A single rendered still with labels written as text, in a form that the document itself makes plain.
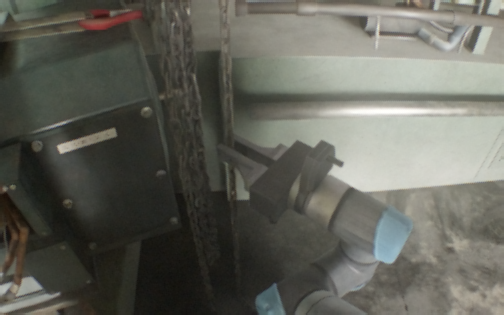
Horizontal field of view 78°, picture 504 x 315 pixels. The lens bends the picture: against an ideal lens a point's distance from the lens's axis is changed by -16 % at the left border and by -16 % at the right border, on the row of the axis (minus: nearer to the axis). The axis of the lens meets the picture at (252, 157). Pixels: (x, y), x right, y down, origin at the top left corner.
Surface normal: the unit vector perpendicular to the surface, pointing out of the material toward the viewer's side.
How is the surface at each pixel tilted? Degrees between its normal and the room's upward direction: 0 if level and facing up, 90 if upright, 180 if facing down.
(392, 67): 90
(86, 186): 90
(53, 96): 45
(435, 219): 0
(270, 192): 0
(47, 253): 90
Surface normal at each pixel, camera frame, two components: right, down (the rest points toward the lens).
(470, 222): 0.00, -0.71
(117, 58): 0.29, -0.04
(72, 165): 0.40, 0.65
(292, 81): 0.07, 0.70
